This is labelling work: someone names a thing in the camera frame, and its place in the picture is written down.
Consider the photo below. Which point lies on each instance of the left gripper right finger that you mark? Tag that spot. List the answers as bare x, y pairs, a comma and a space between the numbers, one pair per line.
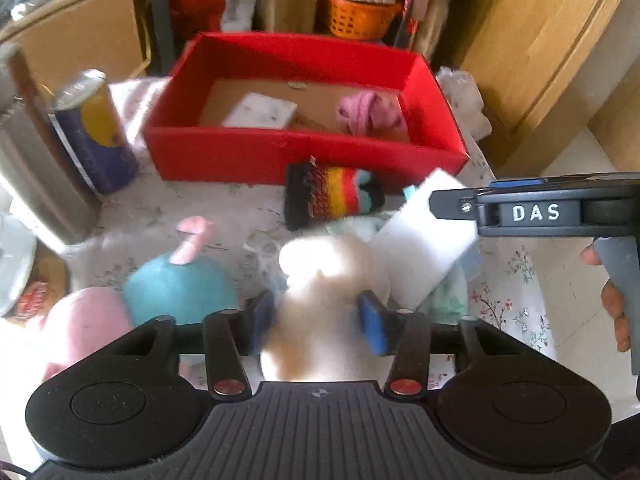
379, 324

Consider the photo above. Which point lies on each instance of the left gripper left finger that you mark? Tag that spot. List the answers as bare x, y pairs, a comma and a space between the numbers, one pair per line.
257, 319

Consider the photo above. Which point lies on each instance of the cream teddy bear plush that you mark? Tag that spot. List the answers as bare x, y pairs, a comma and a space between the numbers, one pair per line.
316, 334

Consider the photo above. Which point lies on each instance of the pink pig plush teal dress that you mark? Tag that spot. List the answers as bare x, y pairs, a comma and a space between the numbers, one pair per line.
184, 284

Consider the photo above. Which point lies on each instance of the striped colourful knitted sock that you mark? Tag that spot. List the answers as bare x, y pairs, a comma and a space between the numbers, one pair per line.
323, 193

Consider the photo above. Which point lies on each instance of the pink knitted cloth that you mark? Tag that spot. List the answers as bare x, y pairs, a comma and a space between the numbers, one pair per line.
372, 113

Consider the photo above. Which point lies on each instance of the mint fluffy cloth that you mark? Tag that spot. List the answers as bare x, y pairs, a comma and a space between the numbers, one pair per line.
449, 298

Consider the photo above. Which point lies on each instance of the person's right hand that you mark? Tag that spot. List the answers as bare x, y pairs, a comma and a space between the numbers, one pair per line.
613, 302

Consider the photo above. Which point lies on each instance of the wooden cabinet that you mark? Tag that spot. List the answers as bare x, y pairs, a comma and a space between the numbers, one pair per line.
544, 68

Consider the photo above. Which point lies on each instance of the white plastic bag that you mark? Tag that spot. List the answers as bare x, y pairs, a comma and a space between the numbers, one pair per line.
465, 101

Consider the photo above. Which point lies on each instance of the red cardboard box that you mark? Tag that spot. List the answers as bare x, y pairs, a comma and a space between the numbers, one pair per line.
188, 142

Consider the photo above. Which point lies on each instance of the glass jar with lid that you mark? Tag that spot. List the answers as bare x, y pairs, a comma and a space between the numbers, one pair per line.
33, 278

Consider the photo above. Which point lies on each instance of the steel thermos flask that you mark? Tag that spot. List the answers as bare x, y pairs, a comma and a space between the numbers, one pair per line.
34, 160

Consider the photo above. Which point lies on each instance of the blue yellow can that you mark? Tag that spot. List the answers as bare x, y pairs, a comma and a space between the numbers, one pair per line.
85, 113

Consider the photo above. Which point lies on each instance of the orange plastic basket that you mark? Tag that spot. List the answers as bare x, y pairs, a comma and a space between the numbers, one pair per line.
362, 21

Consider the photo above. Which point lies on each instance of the red bag on shelf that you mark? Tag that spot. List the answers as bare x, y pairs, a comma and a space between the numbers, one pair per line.
191, 17

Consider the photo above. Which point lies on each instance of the wooden side desk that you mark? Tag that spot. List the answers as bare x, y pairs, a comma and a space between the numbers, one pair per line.
64, 37

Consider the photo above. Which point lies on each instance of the black metal shelf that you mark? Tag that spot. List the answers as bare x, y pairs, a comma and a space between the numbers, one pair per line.
160, 15

